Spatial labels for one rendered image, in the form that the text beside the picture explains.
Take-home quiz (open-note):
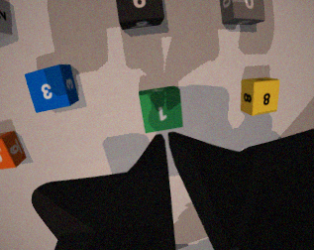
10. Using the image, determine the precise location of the dark grey block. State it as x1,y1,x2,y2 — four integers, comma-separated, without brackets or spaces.
220,0,264,26

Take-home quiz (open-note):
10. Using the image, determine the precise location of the blue block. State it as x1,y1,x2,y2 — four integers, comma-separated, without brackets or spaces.
25,64,78,113

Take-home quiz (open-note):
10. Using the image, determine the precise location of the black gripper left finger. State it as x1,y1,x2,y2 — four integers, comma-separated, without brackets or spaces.
31,134,176,250

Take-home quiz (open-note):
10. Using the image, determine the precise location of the orange block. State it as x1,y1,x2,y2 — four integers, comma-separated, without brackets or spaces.
0,130,26,170

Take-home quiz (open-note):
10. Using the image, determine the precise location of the yellow block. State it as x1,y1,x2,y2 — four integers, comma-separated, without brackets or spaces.
241,77,279,116

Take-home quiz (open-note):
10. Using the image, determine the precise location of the green block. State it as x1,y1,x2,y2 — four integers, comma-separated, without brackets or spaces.
140,85,183,134

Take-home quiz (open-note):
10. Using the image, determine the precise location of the black block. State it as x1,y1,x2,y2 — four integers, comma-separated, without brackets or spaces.
116,0,164,30

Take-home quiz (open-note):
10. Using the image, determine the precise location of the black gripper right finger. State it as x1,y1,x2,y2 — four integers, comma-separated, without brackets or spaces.
167,129,314,250

